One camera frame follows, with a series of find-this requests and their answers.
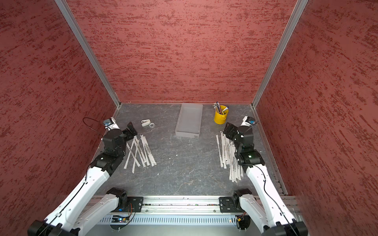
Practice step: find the yellow pen holder cup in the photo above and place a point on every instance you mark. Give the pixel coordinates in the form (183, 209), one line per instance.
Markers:
(220, 118)

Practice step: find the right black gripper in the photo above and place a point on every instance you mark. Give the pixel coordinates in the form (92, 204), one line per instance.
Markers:
(230, 129)

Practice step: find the pile wrapped straw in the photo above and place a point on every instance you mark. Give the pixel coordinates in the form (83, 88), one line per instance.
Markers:
(132, 154)
(150, 155)
(145, 149)
(219, 150)
(127, 161)
(236, 168)
(139, 150)
(230, 158)
(223, 150)

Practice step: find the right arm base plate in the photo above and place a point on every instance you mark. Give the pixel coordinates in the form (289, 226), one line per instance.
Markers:
(227, 205)

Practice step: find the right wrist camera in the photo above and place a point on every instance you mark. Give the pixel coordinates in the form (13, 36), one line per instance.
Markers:
(248, 121)

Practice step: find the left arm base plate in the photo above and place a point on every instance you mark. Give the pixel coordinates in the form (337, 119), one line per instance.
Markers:
(130, 204)

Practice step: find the pens in yellow cup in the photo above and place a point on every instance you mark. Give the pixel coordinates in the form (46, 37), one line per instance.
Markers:
(218, 108)

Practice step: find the right aluminium corner post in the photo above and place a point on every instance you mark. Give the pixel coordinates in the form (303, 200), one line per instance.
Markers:
(288, 31)

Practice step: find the translucent plastic storage box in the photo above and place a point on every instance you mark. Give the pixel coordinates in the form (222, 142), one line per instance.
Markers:
(189, 121)

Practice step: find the aluminium front rail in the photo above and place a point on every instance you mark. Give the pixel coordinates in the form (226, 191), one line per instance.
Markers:
(190, 205)

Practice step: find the right pile wrapped straw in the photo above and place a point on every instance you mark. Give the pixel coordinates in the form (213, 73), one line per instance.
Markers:
(219, 150)
(223, 150)
(236, 168)
(230, 158)

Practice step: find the left aluminium corner post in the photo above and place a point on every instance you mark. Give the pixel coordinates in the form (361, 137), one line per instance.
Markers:
(78, 33)

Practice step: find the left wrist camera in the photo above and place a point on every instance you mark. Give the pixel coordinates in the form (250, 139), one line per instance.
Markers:
(110, 124)

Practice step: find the aluminium corner post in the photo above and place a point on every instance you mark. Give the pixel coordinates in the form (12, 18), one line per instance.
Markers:
(288, 31)
(78, 33)

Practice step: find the left pile wrapped straw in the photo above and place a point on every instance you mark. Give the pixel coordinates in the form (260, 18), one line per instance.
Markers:
(139, 150)
(145, 149)
(127, 161)
(132, 154)
(150, 155)

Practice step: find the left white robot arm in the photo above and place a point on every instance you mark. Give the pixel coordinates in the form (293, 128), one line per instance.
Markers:
(69, 218)

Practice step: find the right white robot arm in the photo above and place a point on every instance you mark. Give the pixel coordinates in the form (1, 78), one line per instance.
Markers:
(272, 217)

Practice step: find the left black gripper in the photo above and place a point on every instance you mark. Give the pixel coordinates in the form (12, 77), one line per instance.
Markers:
(127, 132)

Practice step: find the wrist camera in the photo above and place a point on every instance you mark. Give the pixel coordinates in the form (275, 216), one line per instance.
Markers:
(248, 121)
(110, 124)

